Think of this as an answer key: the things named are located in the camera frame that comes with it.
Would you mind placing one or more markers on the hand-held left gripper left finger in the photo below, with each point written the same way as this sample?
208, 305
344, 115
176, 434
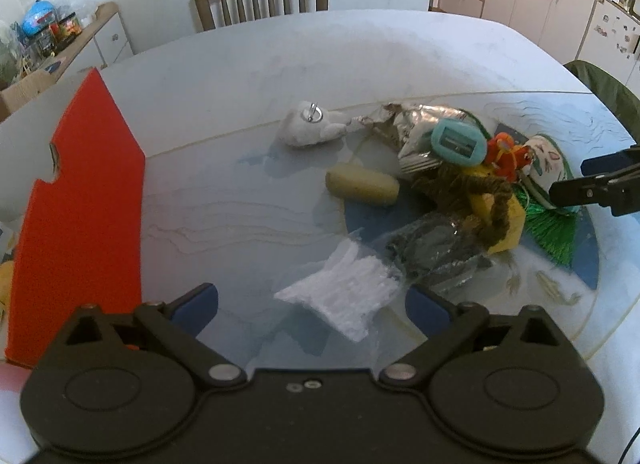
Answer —
196, 305

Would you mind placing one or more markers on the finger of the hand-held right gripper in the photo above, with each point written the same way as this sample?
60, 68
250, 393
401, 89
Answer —
607, 161
575, 191

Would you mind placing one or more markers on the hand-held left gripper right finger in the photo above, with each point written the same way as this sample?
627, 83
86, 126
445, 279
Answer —
425, 309

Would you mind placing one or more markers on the painted face ornament green tassel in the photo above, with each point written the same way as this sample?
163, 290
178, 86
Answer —
550, 154

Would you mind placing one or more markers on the clear bag of dark items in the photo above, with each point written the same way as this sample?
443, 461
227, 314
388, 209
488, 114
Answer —
435, 249

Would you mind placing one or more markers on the clear bag of white items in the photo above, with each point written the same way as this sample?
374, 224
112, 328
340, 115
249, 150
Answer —
345, 289

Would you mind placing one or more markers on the teal oval sharpener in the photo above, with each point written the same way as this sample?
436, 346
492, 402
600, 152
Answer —
457, 141

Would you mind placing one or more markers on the red cardboard box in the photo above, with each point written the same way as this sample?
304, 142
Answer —
80, 204

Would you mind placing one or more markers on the green jacket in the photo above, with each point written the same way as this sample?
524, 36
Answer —
617, 94

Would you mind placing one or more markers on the yellow foam block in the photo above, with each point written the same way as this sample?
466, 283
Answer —
512, 224

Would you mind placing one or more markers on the orange toy figure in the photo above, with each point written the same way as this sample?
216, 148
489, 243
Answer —
507, 159

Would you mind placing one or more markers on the white refrigerator with magnets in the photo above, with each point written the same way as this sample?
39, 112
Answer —
612, 39

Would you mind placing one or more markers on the crumpled silver foil wrapper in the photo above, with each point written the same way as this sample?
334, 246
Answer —
415, 129

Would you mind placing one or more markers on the wooden side cabinet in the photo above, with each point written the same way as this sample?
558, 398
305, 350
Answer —
107, 39

